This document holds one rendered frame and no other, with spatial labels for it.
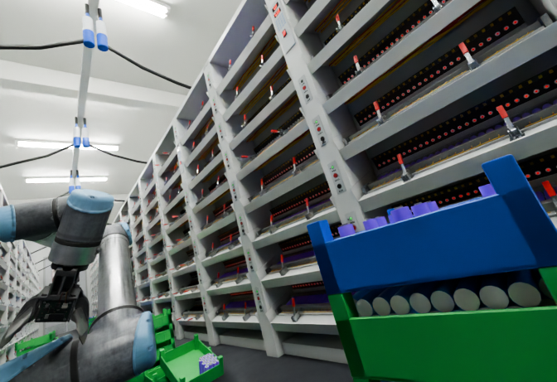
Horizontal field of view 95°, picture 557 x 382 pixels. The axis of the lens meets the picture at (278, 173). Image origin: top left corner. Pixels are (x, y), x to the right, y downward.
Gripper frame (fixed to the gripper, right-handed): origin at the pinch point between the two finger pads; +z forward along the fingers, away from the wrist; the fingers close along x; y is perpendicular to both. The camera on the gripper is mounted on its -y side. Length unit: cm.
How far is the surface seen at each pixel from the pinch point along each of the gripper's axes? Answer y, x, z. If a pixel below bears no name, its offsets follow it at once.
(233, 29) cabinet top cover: -69, 35, -141
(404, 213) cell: 63, 30, -46
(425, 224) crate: 66, 29, -46
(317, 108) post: -2, 62, -86
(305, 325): -9, 85, 2
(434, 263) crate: 67, 30, -43
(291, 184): -18, 68, -55
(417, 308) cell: 65, 31, -38
